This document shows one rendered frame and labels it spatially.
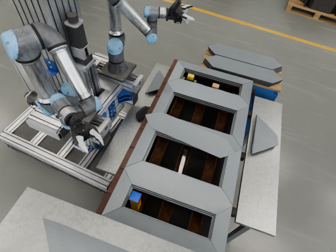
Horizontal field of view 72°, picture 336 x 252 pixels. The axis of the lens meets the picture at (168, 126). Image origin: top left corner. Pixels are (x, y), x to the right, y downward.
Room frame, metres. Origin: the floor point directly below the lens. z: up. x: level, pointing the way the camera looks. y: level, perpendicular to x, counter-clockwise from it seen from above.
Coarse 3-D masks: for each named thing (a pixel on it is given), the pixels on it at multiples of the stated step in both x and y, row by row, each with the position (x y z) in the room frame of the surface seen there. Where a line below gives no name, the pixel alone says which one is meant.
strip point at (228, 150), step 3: (228, 141) 0.98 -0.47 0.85; (225, 144) 0.95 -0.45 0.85; (228, 144) 0.96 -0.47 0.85; (225, 147) 0.93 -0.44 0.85; (228, 147) 0.93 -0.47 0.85; (231, 147) 0.93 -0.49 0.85; (222, 150) 0.90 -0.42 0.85; (225, 150) 0.90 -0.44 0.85; (228, 150) 0.90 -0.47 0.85; (231, 150) 0.91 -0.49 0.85; (222, 153) 0.87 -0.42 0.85; (225, 153) 0.87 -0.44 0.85; (228, 153) 0.88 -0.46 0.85; (231, 153) 0.88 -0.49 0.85; (222, 156) 0.85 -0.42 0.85
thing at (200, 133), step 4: (196, 128) 1.06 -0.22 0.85; (200, 128) 1.07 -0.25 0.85; (196, 132) 1.03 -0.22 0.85; (200, 132) 1.03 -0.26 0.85; (204, 132) 1.04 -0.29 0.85; (196, 136) 0.99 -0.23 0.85; (200, 136) 0.99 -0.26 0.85; (192, 140) 0.95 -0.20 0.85; (196, 140) 0.95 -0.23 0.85; (200, 140) 0.96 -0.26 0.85; (192, 144) 0.91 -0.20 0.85; (196, 144) 0.92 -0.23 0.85; (200, 144) 0.92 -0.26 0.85
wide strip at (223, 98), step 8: (176, 80) 1.56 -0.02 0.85; (184, 80) 1.58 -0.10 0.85; (176, 88) 1.46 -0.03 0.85; (184, 88) 1.48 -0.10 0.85; (192, 88) 1.49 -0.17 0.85; (200, 88) 1.50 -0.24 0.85; (208, 88) 1.52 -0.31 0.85; (192, 96) 1.39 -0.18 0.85; (200, 96) 1.41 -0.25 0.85; (208, 96) 1.42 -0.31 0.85; (216, 96) 1.43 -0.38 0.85; (224, 96) 1.44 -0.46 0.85; (232, 96) 1.46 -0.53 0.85; (240, 96) 1.47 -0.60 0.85; (224, 104) 1.35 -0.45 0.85; (232, 104) 1.36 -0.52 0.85; (240, 104) 1.38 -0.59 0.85
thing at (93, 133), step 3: (93, 129) 0.54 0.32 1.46; (90, 132) 0.52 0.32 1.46; (93, 132) 0.53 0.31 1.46; (96, 132) 0.53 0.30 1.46; (90, 135) 0.51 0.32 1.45; (93, 135) 0.51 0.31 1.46; (96, 135) 0.51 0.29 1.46; (99, 135) 0.52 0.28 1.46; (96, 138) 0.50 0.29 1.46; (99, 138) 0.50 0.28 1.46; (96, 141) 0.51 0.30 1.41; (99, 141) 0.49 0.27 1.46; (102, 141) 0.49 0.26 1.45; (102, 144) 0.48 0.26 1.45
